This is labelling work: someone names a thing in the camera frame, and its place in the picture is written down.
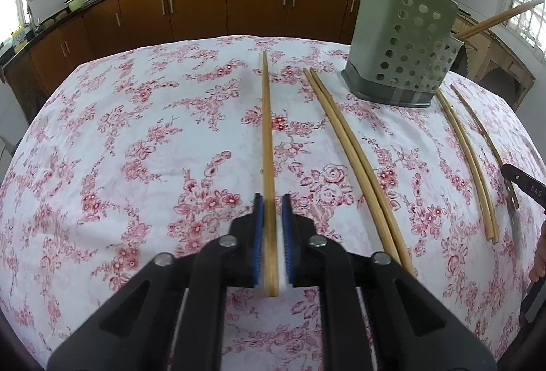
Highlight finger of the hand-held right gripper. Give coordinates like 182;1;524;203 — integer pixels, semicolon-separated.
501;164;528;195

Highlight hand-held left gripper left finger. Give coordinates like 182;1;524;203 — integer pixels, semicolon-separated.
47;193;266;371

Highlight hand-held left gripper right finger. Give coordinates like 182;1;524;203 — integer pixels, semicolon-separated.
281;193;498;371

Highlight green perforated utensil holder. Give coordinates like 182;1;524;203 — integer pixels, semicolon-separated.
341;0;463;106

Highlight person's right hand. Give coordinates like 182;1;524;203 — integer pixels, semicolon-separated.
530;222;546;283

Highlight cream side table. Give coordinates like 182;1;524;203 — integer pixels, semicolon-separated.
450;13;536;112

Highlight red floral tablecloth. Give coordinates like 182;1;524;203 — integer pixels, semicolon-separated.
0;34;546;371

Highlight wooden base cabinets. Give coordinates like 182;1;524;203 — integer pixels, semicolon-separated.
4;0;365;120

